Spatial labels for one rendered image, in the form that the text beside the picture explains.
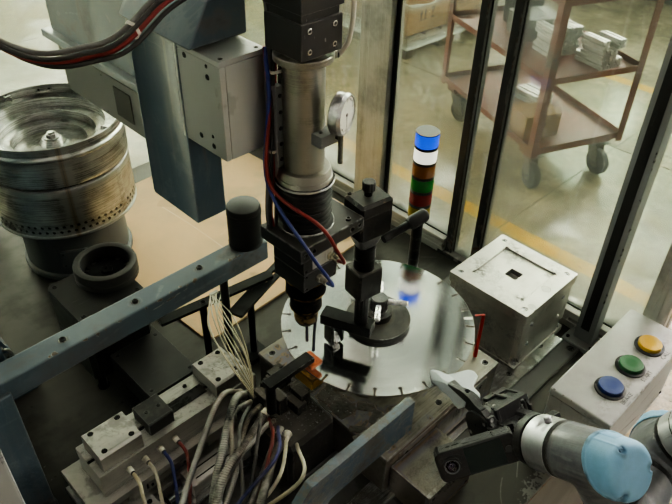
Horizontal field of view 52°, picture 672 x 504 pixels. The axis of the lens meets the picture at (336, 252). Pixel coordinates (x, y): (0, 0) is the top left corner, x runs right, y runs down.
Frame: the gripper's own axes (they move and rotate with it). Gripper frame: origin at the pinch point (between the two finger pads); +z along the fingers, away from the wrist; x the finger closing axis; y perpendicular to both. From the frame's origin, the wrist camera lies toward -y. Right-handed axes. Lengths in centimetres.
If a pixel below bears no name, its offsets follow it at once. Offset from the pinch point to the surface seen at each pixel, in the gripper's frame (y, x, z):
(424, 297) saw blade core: 11.0, 15.4, 11.7
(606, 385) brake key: 26.2, -4.5, -10.1
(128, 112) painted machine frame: -26, 60, 21
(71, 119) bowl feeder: -26, 67, 71
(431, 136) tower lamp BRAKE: 23, 42, 14
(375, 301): -0.7, 19.3, 8.0
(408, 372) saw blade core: -2.3, 8.4, 1.3
